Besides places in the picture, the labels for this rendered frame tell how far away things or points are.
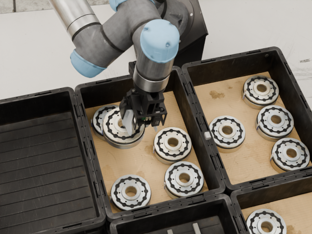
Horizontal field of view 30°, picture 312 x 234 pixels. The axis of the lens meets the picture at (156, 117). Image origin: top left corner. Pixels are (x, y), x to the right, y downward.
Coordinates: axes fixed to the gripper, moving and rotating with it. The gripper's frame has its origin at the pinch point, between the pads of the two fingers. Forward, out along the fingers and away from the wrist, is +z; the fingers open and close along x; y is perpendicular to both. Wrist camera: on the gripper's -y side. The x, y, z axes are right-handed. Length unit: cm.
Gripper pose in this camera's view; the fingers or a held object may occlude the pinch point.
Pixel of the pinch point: (136, 122)
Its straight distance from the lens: 142.5
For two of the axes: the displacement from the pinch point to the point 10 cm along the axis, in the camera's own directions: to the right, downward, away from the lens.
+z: -1.5, 5.5, 8.2
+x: 9.5, -1.4, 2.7
